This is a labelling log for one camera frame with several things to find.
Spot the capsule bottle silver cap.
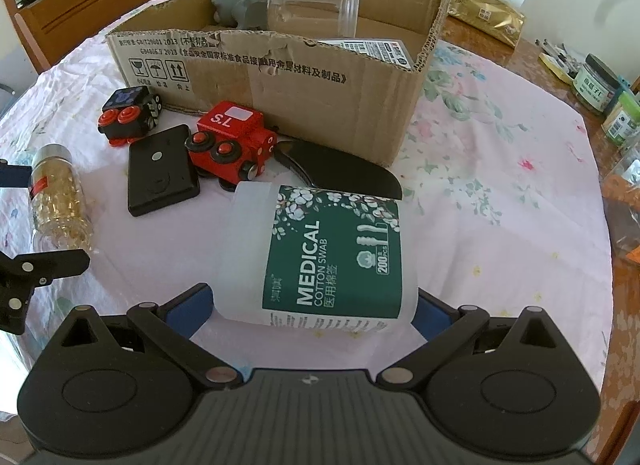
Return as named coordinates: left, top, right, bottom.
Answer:
left=29, top=144, right=93, bottom=251

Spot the medical cotton swab container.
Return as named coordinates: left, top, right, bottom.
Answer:
left=212, top=182, right=419, bottom=333

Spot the black rectangular case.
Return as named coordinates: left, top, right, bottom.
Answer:
left=128, top=124, right=200, bottom=217

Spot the black oval paddle object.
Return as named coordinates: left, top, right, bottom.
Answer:
left=274, top=140, right=402, bottom=201

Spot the black toy robot cube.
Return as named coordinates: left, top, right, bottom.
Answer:
left=98, top=86, right=163, bottom=147

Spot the large clear snack jar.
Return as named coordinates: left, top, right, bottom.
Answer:
left=601, top=142, right=639, bottom=265

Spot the labelled flat package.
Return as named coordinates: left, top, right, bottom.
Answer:
left=320, top=38, right=413, bottom=70

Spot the green lid jar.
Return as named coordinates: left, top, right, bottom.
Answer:
left=602, top=92, right=640, bottom=147

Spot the cardboard box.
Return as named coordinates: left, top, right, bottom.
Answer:
left=106, top=0, right=447, bottom=166

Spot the glass jar black lid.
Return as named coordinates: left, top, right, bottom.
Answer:
left=572, top=54, right=620, bottom=114

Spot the pens and papers pile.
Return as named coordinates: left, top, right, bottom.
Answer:
left=535, top=38, right=586, bottom=84

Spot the gold tissue pack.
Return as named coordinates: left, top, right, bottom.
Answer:
left=448, top=0, right=525, bottom=49

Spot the grey elephant figurine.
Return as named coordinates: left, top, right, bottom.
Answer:
left=210, top=0, right=268, bottom=31

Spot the clear plastic jar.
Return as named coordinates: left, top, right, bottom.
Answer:
left=267, top=0, right=360, bottom=38

